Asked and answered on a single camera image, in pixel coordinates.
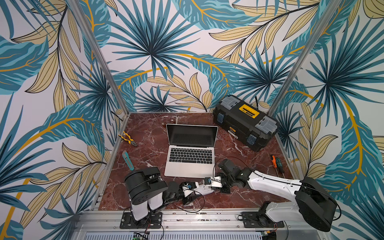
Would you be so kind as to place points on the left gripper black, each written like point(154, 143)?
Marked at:
point(188, 200)

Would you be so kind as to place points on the silver laptop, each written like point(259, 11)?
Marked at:
point(191, 152)

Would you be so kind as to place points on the white wireless mouse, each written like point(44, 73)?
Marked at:
point(203, 190)

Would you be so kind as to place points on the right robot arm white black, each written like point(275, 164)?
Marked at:
point(307, 202)

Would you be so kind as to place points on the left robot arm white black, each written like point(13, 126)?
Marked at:
point(148, 192)

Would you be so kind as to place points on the orange screwdriver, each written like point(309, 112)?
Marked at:
point(274, 162)

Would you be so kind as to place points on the green screwdriver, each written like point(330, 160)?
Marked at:
point(280, 167)

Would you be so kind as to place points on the black yellow toolbox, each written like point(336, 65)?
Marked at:
point(246, 123)

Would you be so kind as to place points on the teal utility knife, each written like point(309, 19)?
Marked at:
point(128, 161)

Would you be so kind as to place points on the yellow black pliers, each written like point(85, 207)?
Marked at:
point(126, 137)

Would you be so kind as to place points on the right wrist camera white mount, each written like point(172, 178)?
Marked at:
point(213, 182)

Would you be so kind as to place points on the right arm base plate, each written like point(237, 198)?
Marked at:
point(258, 220)

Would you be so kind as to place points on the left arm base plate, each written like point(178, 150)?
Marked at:
point(151, 221)

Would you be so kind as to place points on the aluminium front rail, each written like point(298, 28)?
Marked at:
point(214, 224)

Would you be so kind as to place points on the left aluminium corner post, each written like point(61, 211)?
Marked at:
point(88, 33)

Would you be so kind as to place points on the aluminium corner post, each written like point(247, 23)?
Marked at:
point(88, 33)
point(313, 38)

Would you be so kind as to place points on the right aluminium corner post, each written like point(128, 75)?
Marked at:
point(313, 38)

